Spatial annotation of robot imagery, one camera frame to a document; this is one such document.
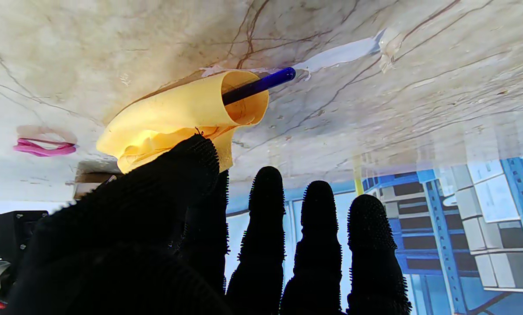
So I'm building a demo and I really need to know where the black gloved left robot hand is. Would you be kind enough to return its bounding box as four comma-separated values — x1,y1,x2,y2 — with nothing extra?
5,133,413,315

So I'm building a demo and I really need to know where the yellow cloth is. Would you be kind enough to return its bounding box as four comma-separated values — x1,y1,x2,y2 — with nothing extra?
96,70,270,175

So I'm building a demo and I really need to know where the blue glass rod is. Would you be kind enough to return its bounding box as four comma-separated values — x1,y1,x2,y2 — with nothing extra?
222,66,297,106

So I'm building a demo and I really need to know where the pink rubber band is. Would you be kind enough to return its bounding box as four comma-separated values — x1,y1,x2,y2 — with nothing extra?
13,138,77,157

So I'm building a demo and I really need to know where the printed warehouse backdrop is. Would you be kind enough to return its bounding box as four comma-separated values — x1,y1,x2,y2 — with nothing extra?
0,155,523,315

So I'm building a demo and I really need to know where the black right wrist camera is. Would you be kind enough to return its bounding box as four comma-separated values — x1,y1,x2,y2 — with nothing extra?
0,211,49,263

